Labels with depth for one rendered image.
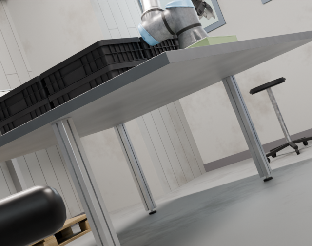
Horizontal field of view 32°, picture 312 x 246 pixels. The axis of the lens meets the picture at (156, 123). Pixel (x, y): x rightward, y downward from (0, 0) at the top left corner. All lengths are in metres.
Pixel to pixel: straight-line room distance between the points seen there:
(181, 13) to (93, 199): 0.87
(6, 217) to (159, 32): 1.96
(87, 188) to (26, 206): 1.59
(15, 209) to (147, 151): 4.26
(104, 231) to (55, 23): 3.37
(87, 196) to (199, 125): 3.32
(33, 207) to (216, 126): 4.76
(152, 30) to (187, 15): 0.17
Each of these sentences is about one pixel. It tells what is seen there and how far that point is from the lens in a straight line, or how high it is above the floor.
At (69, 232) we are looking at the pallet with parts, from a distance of 4.51.
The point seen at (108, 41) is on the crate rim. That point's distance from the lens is 2.32.
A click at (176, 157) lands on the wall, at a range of 5.01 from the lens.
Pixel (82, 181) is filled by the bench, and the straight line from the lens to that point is 2.06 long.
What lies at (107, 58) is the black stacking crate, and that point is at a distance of 2.28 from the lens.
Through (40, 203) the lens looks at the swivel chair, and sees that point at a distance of 0.47.
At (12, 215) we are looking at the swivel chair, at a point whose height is 0.44.
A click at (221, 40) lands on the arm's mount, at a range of 2.26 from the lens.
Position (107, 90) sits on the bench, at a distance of 1.83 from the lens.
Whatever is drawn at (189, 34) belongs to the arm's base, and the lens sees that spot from 2.32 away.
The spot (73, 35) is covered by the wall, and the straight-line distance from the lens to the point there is 5.05.
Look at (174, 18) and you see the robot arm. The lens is 2.35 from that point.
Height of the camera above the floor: 0.45
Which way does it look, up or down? 2 degrees up
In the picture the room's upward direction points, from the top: 21 degrees counter-clockwise
